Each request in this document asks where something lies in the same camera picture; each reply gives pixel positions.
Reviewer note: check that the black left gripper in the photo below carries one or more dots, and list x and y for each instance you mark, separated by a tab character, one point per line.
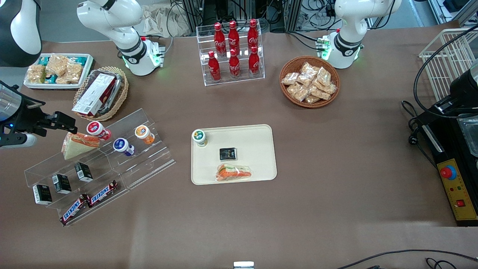
463	86

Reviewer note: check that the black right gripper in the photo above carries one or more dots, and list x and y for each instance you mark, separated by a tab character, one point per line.
27	116

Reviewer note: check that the green lid gum bottle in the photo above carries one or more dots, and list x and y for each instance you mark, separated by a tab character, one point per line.
199	137

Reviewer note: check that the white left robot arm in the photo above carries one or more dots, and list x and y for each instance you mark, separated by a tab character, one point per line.
349	37

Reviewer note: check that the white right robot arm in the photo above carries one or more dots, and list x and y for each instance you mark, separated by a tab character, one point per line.
112	22

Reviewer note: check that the red lid gum bottle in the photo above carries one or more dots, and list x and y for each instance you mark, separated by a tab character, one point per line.
98	130

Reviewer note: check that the blue lid gum bottle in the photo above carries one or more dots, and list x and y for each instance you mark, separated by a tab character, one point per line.
122	145

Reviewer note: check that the orange lid gum bottle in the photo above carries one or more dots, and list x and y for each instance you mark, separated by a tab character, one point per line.
144	133

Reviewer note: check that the cream plastic tray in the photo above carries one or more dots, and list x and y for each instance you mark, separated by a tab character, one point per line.
257	149

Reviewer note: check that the wrapped wedge sandwich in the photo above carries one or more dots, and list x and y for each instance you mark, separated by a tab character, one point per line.
76	145

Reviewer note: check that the red white biscuit box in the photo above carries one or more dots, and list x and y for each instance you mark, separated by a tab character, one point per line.
95	94

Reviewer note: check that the small black carton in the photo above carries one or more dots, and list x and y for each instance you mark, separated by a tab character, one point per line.
61	183
83	172
42	194

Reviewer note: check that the clear rice cracker pack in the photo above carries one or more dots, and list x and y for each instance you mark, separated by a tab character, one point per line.
73	71
36	73
58	64

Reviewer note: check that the white rectangular bin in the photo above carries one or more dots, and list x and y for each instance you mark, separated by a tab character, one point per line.
89	67

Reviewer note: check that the oval wicker basket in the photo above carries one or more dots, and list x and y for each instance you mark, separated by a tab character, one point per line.
121	95

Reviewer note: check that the snickers bar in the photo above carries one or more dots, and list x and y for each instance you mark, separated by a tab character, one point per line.
74	210
102	193

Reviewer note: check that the clear acrylic stepped rack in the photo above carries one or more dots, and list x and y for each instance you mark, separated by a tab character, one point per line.
149	164

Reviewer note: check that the black control box yellow panel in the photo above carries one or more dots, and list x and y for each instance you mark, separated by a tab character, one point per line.
457	183

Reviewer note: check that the clear snack pack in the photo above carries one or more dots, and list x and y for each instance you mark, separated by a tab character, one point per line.
298	92
309	70
289	78
320	93
323	76
331	89

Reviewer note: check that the crumpled beige paper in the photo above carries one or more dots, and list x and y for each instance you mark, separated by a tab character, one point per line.
160	20

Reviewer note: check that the clear acrylic bottle rack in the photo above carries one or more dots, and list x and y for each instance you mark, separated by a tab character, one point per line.
201	45

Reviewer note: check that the red cola bottle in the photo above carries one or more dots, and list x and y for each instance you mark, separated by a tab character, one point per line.
219	39
253	36
233	37
254	64
214	68
234	66

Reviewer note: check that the small black sachet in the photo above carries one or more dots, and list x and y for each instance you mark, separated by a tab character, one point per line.
227	153

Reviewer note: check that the wrapped flat sandwich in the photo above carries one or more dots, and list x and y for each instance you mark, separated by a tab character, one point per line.
233	172

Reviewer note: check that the round brown wicker basket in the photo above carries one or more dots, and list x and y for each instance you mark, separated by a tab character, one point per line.
287	65

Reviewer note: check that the small silver white block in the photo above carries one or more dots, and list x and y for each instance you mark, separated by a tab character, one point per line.
243	265

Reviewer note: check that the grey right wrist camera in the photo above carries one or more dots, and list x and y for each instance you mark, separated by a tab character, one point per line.
20	140

